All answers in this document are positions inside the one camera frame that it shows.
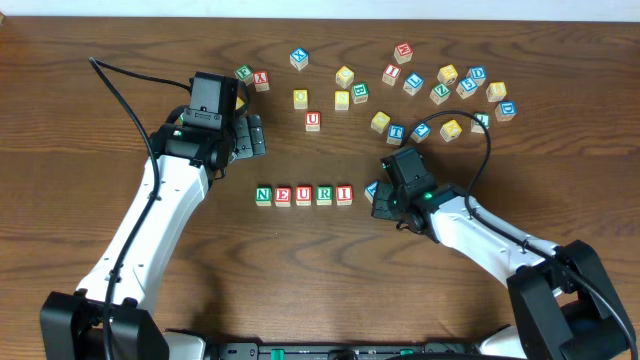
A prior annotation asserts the green 7 block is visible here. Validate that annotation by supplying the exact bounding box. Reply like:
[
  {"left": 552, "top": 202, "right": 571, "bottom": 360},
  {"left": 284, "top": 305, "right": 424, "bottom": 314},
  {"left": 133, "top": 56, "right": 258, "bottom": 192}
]
[{"left": 470, "top": 113, "right": 490, "bottom": 134}]

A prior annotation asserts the red i block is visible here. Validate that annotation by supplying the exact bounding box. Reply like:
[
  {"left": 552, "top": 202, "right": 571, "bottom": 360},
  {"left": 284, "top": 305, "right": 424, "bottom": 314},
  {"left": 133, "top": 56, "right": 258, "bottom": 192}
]
[
  {"left": 382, "top": 64, "right": 401, "bottom": 86},
  {"left": 336, "top": 185, "right": 353, "bottom": 206}
]

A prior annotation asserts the green N block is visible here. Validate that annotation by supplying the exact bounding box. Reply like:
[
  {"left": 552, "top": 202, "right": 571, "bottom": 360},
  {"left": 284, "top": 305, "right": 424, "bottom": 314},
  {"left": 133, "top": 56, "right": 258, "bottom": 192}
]
[{"left": 255, "top": 187, "right": 273, "bottom": 206}]

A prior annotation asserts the green Z block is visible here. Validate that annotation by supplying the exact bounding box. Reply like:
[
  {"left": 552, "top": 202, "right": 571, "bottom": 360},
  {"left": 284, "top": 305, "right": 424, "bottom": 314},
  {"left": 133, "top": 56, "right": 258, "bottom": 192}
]
[{"left": 430, "top": 83, "right": 451, "bottom": 105}]

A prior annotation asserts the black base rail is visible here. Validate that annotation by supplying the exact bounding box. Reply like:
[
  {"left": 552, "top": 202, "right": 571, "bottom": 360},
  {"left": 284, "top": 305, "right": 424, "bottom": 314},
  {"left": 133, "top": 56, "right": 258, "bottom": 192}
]
[{"left": 164, "top": 327, "right": 481, "bottom": 360}]

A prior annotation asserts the blue L block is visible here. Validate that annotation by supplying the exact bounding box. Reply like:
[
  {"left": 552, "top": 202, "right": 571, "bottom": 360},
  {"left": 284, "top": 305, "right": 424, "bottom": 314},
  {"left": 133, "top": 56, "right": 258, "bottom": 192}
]
[{"left": 403, "top": 72, "right": 424, "bottom": 96}]

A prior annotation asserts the red U block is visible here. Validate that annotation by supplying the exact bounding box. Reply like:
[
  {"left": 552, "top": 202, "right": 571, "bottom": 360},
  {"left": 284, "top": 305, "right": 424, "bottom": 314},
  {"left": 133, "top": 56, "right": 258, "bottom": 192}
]
[
  {"left": 295, "top": 186, "right": 313, "bottom": 206},
  {"left": 305, "top": 111, "right": 321, "bottom": 132}
]

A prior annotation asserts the blue P block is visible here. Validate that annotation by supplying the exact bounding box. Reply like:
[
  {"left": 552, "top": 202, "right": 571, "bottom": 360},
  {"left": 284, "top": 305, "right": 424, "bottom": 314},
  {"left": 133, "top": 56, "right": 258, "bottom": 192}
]
[{"left": 364, "top": 180, "right": 379, "bottom": 202}]

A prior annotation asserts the blue X block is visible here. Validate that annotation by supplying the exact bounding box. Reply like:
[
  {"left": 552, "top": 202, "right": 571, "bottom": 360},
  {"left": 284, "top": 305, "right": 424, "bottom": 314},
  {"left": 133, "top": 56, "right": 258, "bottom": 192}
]
[{"left": 289, "top": 48, "right": 309, "bottom": 71}]

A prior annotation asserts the blue D block front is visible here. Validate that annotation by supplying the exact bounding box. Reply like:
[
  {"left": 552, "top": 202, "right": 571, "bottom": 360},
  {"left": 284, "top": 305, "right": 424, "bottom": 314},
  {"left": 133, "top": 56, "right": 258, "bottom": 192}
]
[{"left": 495, "top": 101, "right": 517, "bottom": 122}]

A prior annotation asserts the red H block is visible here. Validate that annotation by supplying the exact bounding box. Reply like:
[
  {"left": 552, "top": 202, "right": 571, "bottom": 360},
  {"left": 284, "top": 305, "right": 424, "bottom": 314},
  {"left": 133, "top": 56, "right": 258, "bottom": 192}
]
[{"left": 394, "top": 42, "right": 414, "bottom": 64}]

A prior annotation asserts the yellow pen picture block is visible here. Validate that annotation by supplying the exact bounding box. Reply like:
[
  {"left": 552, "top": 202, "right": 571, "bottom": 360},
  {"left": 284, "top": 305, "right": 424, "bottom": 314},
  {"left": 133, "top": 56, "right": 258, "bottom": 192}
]
[{"left": 440, "top": 119, "right": 462, "bottom": 142}]

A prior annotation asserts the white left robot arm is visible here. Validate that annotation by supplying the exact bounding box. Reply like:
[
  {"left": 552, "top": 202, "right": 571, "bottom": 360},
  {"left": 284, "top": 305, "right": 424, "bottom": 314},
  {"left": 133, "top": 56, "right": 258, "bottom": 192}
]
[{"left": 40, "top": 115, "right": 266, "bottom": 359}]

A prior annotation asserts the blue 5 block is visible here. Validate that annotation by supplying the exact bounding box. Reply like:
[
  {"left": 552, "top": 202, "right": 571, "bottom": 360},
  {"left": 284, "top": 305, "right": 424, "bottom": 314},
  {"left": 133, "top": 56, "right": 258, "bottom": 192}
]
[{"left": 456, "top": 77, "right": 478, "bottom": 99}]

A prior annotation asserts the red Y block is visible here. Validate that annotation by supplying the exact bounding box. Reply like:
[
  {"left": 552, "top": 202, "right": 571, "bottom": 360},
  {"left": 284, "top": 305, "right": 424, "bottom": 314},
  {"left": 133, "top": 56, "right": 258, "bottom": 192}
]
[{"left": 253, "top": 71, "right": 270, "bottom": 92}]

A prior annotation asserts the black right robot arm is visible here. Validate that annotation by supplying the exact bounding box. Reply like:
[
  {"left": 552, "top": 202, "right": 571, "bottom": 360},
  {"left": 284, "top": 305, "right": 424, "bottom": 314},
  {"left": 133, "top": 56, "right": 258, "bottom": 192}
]
[{"left": 365, "top": 182, "right": 639, "bottom": 359}]

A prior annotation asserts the yellow O block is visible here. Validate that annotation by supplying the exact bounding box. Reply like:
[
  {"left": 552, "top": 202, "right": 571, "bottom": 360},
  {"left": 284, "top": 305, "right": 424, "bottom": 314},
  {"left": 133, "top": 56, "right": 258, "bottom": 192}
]
[{"left": 293, "top": 89, "right": 309, "bottom": 110}]

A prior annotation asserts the blue 2 block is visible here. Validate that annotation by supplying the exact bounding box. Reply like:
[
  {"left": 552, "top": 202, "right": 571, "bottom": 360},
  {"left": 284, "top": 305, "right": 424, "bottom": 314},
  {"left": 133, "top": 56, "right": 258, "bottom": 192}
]
[{"left": 410, "top": 122, "right": 431, "bottom": 143}]

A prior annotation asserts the yellow monkey picture block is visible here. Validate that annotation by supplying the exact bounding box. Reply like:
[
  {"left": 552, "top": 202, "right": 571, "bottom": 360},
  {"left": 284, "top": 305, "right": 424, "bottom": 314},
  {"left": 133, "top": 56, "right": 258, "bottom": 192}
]
[{"left": 437, "top": 64, "right": 458, "bottom": 86}]

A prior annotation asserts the green F block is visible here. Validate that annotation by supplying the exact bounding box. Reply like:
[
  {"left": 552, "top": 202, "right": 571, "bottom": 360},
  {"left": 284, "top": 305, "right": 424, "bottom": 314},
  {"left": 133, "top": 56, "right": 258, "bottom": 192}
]
[{"left": 234, "top": 64, "right": 254, "bottom": 85}]

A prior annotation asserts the green R block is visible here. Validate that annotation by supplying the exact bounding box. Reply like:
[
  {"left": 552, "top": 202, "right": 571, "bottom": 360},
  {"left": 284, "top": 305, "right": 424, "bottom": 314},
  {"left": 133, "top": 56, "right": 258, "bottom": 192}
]
[{"left": 315, "top": 186, "right": 333, "bottom": 206}]

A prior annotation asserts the green B block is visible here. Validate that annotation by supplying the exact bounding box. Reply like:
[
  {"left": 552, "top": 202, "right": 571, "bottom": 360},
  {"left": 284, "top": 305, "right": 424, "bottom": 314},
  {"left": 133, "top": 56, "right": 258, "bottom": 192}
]
[{"left": 351, "top": 82, "right": 369, "bottom": 104}]

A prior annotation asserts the red E block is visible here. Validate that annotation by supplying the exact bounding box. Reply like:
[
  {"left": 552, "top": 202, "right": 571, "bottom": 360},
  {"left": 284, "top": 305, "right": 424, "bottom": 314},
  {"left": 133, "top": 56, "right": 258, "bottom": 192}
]
[{"left": 274, "top": 187, "right": 292, "bottom": 207}]

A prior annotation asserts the blue T block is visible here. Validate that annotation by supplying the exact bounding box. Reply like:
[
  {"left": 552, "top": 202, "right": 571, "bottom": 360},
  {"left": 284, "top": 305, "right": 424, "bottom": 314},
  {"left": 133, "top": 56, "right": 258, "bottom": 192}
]
[{"left": 386, "top": 124, "right": 405, "bottom": 146}]

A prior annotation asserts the blue D block rear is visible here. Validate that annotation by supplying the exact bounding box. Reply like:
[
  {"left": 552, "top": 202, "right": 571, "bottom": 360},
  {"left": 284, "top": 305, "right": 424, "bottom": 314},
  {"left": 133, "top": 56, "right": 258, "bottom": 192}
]
[{"left": 466, "top": 66, "right": 487, "bottom": 86}]

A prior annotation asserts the blue d block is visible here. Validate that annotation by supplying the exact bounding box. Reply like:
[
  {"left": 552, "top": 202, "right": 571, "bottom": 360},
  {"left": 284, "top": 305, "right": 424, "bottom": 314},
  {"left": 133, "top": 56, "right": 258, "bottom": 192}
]
[
  {"left": 495, "top": 101, "right": 517, "bottom": 122},
  {"left": 466, "top": 66, "right": 487, "bottom": 86}
]

